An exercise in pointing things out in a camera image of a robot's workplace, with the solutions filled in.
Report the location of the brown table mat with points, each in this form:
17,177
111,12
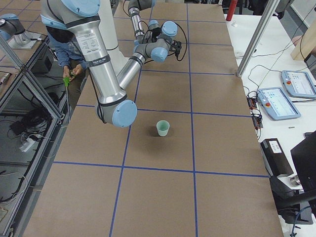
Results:
205,178

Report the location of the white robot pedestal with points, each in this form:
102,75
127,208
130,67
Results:
108,32

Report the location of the near teach pendant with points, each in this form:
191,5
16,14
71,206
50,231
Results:
277,104

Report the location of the black box with label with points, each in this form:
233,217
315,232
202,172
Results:
274,157

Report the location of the wooden post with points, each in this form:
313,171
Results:
306,44

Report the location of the far teach pendant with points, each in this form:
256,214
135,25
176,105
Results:
298,84

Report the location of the black monitor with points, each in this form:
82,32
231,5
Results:
304,159

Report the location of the aluminium frame post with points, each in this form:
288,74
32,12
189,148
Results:
263,22

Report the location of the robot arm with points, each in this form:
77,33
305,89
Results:
155,44
81,18

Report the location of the seated person in blue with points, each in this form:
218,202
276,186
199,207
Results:
70,59

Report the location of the teach pendant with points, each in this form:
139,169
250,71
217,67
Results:
298,84
277,104

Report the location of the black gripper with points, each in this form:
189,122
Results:
177,46

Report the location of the green cup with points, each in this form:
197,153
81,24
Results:
162,127

